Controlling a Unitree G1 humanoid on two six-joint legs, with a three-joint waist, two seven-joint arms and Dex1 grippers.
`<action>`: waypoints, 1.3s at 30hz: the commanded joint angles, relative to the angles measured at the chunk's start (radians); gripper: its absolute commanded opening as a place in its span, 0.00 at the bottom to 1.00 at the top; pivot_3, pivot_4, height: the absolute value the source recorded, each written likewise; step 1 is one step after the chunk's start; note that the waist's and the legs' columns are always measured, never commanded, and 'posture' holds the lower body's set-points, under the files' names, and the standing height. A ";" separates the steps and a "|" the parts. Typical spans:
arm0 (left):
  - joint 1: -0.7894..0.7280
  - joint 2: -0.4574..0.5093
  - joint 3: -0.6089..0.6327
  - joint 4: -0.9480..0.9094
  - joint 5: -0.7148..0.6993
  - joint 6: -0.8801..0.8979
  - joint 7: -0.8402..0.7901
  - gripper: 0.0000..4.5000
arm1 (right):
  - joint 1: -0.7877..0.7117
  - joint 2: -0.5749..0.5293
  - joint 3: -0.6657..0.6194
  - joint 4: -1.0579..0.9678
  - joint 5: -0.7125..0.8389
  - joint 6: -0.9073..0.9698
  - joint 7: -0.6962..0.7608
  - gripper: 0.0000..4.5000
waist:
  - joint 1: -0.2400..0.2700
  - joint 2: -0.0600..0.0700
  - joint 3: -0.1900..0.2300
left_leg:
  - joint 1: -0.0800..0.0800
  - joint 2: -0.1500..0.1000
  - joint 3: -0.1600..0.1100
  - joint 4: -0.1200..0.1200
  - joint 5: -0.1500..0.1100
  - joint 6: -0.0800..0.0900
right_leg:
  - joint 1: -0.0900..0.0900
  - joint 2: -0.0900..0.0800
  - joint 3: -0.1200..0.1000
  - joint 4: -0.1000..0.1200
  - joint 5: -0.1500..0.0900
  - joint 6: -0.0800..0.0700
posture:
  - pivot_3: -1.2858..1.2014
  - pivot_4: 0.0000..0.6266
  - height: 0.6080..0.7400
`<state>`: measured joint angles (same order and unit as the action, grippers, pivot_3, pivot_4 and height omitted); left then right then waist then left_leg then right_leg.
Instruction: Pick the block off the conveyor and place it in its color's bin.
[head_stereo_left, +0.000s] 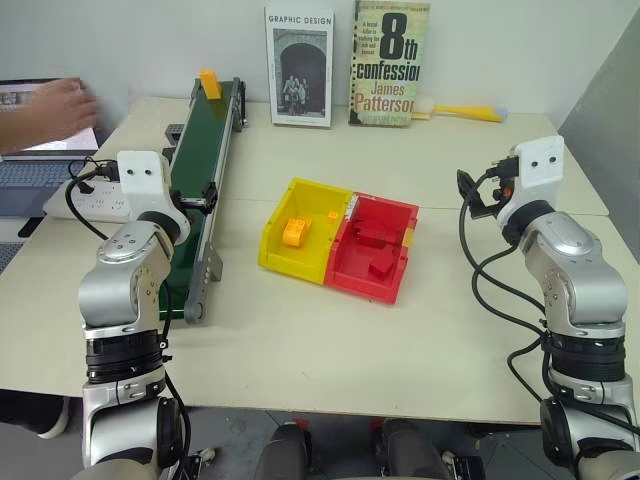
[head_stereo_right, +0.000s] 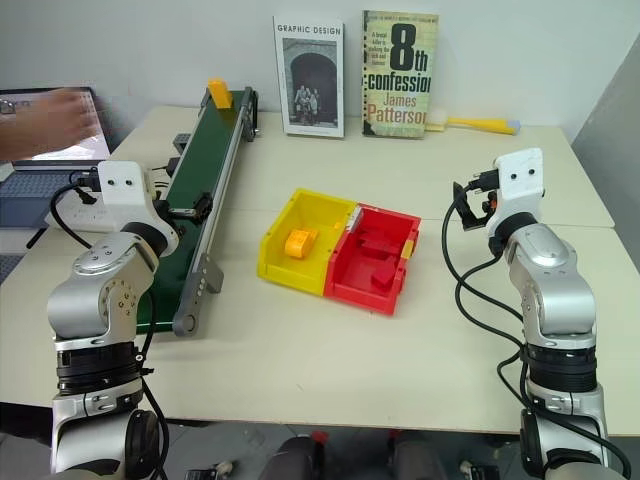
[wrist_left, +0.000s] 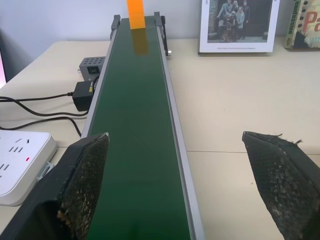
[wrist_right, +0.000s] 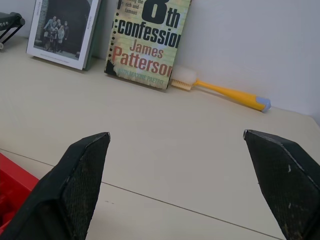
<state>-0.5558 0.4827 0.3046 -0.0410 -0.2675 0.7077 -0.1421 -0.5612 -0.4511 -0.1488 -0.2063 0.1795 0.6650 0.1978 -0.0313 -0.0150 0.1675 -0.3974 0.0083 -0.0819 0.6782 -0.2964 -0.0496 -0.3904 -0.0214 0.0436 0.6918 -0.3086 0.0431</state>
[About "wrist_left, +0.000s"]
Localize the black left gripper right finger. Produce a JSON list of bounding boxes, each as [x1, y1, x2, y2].
[[241, 130, 320, 240]]

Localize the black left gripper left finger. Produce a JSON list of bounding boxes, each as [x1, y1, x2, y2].
[[0, 132, 110, 240]]

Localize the green conveyor belt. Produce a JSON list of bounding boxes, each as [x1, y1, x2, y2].
[[80, 11, 208, 240]]

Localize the grey control box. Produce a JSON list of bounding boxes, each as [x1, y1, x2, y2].
[[77, 56, 106, 82]]

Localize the white power strip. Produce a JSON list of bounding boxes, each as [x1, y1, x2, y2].
[[0, 130, 58, 207]]

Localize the black power adapter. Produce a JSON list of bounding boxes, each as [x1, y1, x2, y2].
[[72, 81, 96, 112]]

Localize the green book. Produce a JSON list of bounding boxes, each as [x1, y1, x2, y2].
[[284, 0, 320, 50]]

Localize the white framed group photo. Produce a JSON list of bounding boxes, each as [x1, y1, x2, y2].
[[198, 0, 281, 56]]

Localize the orange block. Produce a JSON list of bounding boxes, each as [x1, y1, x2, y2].
[[126, 0, 147, 31]]

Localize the black power cable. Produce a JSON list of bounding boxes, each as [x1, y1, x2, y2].
[[0, 92, 83, 138]]

